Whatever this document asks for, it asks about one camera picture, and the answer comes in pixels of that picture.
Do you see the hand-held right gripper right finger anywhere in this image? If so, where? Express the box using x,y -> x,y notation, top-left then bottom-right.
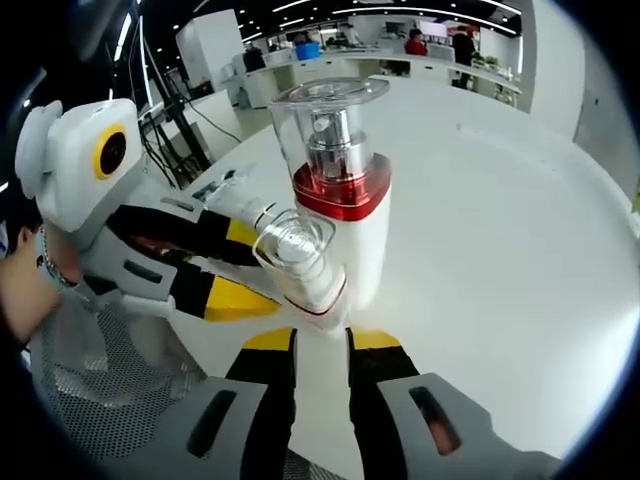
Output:
346,326 -> 564,480

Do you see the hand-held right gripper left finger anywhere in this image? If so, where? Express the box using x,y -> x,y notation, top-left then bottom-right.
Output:
144,327 -> 300,480

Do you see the large red-collar skincare bottle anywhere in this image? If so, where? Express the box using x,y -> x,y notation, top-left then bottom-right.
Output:
268,77 -> 394,311

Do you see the beaded wrist bracelet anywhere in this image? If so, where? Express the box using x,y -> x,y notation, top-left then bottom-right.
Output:
38,224 -> 91,304

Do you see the grey mesh chair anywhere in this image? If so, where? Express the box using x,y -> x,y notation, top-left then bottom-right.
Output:
29,299 -> 211,466

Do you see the small dark sachet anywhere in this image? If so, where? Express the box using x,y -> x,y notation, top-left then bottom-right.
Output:
192,167 -> 251,201

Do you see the black tripod stand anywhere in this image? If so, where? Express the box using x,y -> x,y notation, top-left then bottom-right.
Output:
127,0 -> 211,186

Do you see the person's left hand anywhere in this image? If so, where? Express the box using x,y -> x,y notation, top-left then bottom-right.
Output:
49,227 -> 86,289

